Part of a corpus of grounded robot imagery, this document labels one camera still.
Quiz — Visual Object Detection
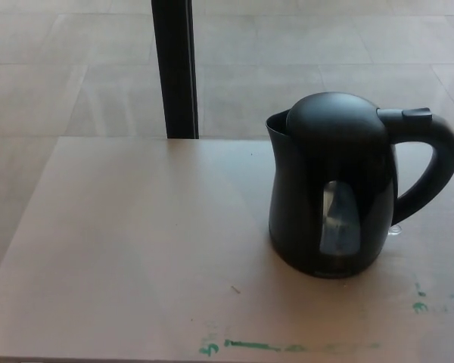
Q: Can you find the black electric kettle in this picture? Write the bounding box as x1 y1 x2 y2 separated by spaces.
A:
265 92 454 280

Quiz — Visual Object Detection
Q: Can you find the black vertical post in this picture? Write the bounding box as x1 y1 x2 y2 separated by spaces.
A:
151 0 201 140

